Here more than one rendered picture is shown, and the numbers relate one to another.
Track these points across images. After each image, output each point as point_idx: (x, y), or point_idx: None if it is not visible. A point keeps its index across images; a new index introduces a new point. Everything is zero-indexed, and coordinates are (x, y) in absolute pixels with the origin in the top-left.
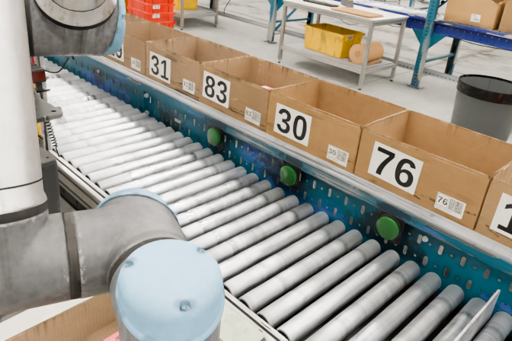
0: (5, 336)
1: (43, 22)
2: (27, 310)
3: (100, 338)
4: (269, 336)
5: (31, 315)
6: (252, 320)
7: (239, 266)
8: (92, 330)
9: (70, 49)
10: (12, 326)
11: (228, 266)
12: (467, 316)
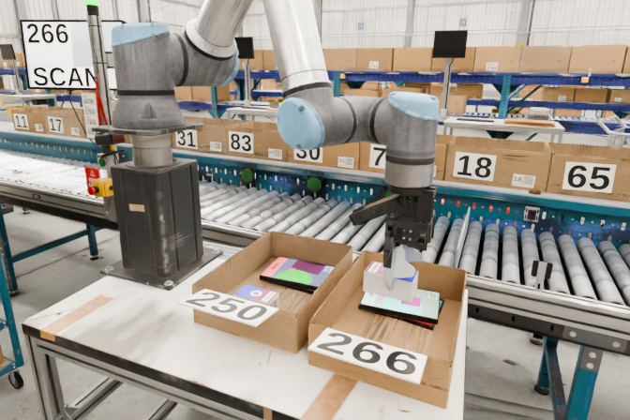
0: (188, 289)
1: (194, 57)
2: (191, 276)
3: (257, 275)
4: (359, 255)
5: (197, 277)
6: None
7: (314, 232)
8: (249, 272)
9: (207, 78)
10: (189, 284)
11: (307, 232)
12: (457, 225)
